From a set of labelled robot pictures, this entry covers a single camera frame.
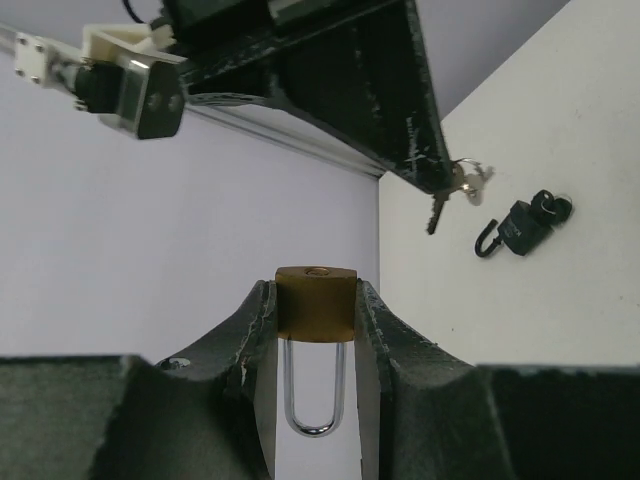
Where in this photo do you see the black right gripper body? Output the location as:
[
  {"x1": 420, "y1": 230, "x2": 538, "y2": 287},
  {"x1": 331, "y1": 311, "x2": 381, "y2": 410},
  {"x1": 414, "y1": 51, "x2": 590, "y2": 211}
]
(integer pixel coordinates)
[{"x1": 161, "y1": 1, "x2": 415, "y2": 108}]

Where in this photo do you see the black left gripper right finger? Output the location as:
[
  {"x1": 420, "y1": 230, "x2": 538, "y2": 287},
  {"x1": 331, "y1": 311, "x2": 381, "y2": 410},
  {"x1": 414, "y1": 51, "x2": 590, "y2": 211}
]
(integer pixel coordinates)
[{"x1": 354, "y1": 281, "x2": 639, "y2": 479}]

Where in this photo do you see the black Kaijing padlock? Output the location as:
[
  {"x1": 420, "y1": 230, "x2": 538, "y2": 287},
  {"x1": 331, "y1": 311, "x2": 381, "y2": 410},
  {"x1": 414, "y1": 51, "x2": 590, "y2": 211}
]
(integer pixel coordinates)
[{"x1": 474, "y1": 200, "x2": 552, "y2": 258}]

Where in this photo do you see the black-headed key bunch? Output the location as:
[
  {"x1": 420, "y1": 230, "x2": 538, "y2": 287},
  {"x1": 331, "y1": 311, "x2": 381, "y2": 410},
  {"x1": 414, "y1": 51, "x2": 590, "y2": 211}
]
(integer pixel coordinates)
[{"x1": 531, "y1": 190, "x2": 573, "y2": 227}]

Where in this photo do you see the aluminium frame post right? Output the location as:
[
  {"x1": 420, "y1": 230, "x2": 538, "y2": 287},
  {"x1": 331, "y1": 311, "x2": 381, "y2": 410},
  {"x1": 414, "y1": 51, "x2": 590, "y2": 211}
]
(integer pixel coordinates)
[{"x1": 1, "y1": 25, "x2": 384, "y2": 177}]

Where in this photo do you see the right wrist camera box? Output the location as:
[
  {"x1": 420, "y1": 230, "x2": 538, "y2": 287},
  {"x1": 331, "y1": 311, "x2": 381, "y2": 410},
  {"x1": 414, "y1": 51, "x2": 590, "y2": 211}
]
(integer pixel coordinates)
[{"x1": 13, "y1": 24, "x2": 186, "y2": 140}]

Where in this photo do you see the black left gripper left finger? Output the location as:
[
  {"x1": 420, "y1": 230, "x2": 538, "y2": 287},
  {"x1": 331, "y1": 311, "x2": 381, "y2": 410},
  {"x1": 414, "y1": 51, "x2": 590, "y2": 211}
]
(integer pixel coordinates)
[{"x1": 1, "y1": 281, "x2": 278, "y2": 479}]

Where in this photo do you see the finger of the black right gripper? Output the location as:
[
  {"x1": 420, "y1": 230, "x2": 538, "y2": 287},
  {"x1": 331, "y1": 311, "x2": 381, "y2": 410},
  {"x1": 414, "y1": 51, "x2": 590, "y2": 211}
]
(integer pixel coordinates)
[{"x1": 276, "y1": 1, "x2": 453, "y2": 193}]

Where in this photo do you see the small brass padlock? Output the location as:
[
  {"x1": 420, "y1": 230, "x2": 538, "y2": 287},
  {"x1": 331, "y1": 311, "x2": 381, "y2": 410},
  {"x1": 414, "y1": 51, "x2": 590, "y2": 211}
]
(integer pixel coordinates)
[{"x1": 275, "y1": 266, "x2": 358, "y2": 438}]

